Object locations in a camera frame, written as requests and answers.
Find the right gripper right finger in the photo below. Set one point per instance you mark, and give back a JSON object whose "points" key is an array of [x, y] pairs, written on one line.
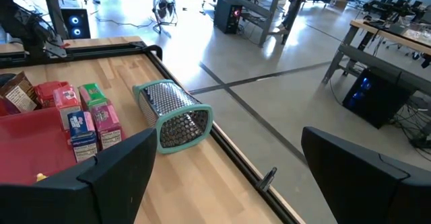
{"points": [[357, 190]]}

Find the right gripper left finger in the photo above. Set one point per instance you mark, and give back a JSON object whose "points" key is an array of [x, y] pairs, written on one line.
{"points": [[121, 180]]}

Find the pink cereal box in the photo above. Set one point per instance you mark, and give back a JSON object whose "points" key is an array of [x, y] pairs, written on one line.
{"points": [[107, 126]]}

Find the blue cereal box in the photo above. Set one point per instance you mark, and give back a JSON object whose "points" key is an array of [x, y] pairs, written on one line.
{"points": [[82, 136]]}

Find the green cereal box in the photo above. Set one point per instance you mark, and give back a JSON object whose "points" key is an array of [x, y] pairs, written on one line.
{"points": [[91, 94]]}

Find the red cereal box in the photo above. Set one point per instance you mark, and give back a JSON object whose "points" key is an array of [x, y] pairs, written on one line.
{"points": [[66, 104]]}

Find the small red box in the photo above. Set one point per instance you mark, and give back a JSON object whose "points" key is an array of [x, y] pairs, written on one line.
{"points": [[47, 93]]}

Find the brown snack bag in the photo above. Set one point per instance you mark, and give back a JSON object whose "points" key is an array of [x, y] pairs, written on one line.
{"points": [[18, 96]]}

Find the teal metal box grater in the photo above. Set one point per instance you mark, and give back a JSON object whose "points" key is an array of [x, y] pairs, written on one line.
{"points": [[175, 113]]}

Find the black computer case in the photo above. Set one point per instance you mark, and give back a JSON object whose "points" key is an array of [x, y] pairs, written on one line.
{"points": [[377, 98]]}

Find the pink translucent plastic bin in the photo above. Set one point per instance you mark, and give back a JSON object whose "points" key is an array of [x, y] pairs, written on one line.
{"points": [[30, 143]]}

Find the grey leg work table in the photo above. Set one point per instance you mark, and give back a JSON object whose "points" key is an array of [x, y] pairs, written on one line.
{"points": [[380, 49]]}

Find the black computer tower blue light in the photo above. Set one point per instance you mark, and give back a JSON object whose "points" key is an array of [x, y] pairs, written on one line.
{"points": [[75, 24]]}

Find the standing floor fan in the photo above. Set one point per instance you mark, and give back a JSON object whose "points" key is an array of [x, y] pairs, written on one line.
{"points": [[164, 8]]}

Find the black computer tower purple light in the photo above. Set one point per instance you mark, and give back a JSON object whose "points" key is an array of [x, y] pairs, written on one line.
{"points": [[228, 15]]}

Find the wooden work table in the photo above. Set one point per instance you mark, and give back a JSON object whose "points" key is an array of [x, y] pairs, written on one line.
{"points": [[269, 2]]}

